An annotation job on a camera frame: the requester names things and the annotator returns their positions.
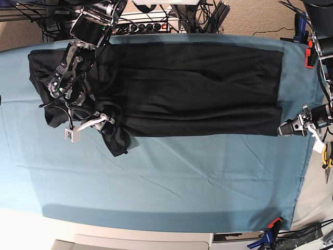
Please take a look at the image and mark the blue table cloth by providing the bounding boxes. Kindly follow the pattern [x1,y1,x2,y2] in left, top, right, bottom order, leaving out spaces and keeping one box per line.
[1,41,313,233]

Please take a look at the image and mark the black T-shirt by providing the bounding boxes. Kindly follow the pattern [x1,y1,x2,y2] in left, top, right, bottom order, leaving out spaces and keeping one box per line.
[28,43,283,156]

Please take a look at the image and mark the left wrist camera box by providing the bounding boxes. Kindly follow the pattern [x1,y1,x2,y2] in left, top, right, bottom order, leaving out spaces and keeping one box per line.
[313,140,326,154]

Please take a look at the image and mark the blue black clamp top right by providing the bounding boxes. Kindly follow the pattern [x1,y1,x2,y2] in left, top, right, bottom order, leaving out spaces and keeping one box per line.
[280,14,309,44]

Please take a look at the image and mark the black power strip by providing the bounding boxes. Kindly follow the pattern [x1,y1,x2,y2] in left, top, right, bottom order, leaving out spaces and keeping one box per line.
[124,22,171,34]

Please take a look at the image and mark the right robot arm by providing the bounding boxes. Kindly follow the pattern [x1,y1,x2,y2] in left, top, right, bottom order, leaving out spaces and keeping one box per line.
[41,1,127,138]

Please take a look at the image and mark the blue orange clamp bottom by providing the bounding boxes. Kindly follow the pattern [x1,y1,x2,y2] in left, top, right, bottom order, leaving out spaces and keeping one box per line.
[247,217,283,249]

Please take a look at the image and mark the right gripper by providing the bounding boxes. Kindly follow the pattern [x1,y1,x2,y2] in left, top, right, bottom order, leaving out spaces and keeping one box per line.
[64,91,116,133]

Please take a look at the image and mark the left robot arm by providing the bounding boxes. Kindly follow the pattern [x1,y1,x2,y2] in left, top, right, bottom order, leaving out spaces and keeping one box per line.
[278,1,332,136]

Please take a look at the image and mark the yellow handled pliers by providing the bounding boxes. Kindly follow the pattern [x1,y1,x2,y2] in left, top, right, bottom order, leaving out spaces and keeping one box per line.
[322,143,332,184]

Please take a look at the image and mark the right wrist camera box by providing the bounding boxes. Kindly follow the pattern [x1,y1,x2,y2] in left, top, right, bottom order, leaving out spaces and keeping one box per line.
[65,127,81,143]

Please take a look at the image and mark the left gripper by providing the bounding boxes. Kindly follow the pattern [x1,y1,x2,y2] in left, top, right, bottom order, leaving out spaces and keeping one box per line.
[277,104,323,141]

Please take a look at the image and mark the orange black clamp top right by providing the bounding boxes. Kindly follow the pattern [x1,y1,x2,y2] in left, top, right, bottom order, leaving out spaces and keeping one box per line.
[305,40,317,69]

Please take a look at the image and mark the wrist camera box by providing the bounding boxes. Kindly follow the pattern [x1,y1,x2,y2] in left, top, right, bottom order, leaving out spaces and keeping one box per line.
[65,127,81,143]
[313,140,326,154]

